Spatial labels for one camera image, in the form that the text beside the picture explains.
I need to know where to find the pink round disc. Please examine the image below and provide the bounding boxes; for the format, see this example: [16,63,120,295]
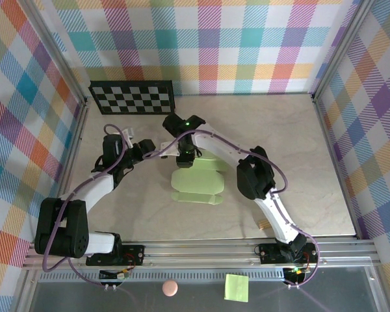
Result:
[162,279,179,297]

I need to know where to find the green sticky note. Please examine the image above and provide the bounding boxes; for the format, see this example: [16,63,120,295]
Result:
[224,274,250,303]

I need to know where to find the aluminium cross rail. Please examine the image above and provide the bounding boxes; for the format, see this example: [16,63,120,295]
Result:
[21,238,382,270]

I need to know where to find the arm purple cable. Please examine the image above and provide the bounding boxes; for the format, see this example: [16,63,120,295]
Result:
[142,129,320,289]
[42,123,133,289]

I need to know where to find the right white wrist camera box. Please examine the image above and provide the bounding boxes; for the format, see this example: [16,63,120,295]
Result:
[159,141,179,160]

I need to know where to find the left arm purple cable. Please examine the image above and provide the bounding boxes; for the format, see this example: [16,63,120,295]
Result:
[42,123,133,289]

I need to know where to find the black white checkerboard panel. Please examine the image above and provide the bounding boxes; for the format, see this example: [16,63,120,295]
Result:
[88,80,177,116]

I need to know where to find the dark reflective panel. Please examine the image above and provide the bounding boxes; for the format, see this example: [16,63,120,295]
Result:
[16,266,388,312]

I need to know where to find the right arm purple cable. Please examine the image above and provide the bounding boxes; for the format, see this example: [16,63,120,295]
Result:
[142,129,320,289]

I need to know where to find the aluminium side rail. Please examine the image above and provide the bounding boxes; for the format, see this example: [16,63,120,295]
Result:
[311,94,360,240]
[44,101,89,244]

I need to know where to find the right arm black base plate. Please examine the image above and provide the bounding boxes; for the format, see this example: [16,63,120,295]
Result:
[258,242,319,265]

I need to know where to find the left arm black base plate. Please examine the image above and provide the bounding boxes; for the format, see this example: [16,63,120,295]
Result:
[85,243,146,267]

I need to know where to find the aluminium corner post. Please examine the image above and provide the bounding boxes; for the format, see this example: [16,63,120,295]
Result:
[18,0,89,105]
[311,0,375,102]

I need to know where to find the small black connector board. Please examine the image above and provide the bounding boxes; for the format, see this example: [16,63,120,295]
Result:
[284,266,309,283]
[99,268,131,282]

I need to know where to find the light green paper box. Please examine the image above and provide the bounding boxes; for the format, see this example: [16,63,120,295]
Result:
[170,155,230,207]

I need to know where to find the perforated metal strip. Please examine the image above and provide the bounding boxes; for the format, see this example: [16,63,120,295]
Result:
[38,272,287,283]

